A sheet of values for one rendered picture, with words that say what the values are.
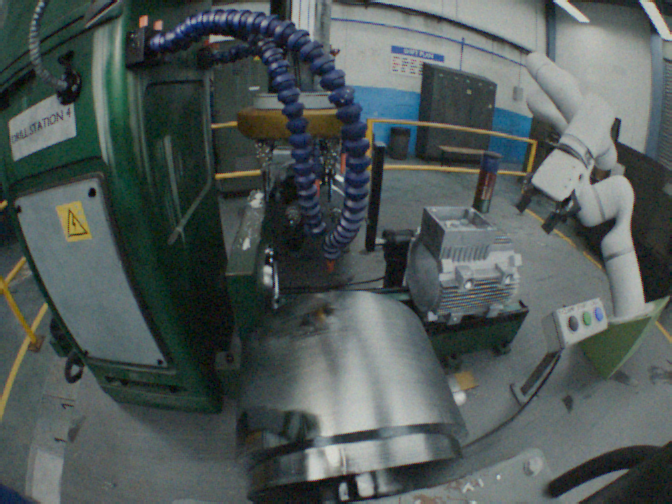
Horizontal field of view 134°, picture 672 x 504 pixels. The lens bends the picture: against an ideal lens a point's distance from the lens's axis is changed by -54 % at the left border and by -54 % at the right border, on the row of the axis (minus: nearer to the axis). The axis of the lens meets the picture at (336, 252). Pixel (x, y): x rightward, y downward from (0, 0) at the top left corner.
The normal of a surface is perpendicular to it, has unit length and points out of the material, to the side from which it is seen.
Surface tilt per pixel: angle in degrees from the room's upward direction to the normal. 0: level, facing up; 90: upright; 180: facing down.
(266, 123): 90
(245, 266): 0
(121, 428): 0
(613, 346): 90
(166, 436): 0
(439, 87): 90
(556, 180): 64
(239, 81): 90
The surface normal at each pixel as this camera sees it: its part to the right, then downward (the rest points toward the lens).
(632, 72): -0.97, 0.10
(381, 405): 0.13, -0.85
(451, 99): -0.04, 0.53
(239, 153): 0.23, 0.52
